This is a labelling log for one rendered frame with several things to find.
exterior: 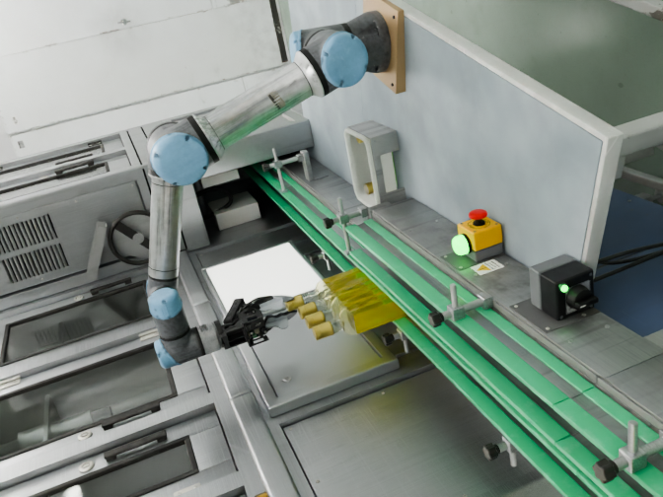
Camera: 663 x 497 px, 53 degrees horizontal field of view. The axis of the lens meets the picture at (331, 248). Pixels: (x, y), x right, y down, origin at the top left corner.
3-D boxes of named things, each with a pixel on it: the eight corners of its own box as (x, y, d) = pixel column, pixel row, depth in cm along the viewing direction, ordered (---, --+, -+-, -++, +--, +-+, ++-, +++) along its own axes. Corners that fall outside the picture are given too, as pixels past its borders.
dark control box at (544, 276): (567, 289, 128) (530, 304, 126) (566, 251, 125) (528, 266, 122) (598, 307, 121) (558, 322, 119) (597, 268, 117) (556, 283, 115)
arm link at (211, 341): (202, 345, 172) (193, 319, 169) (219, 339, 173) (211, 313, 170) (208, 360, 166) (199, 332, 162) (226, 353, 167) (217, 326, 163)
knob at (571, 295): (587, 303, 120) (600, 311, 117) (565, 311, 118) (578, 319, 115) (586, 280, 118) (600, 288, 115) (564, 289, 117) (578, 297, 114)
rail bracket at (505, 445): (543, 443, 130) (482, 469, 126) (541, 414, 127) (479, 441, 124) (555, 455, 126) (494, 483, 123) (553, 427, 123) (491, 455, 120)
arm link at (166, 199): (143, 111, 161) (136, 298, 177) (147, 120, 151) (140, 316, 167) (191, 115, 165) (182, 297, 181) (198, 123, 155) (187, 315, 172)
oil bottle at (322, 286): (386, 274, 186) (315, 300, 181) (383, 256, 184) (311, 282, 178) (395, 283, 181) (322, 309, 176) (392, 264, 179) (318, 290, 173)
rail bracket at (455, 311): (485, 300, 133) (426, 322, 130) (482, 267, 130) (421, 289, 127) (497, 308, 130) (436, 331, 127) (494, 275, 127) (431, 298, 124)
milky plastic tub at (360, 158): (381, 189, 206) (355, 198, 204) (369, 119, 196) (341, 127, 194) (405, 206, 191) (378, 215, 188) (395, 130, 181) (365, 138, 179)
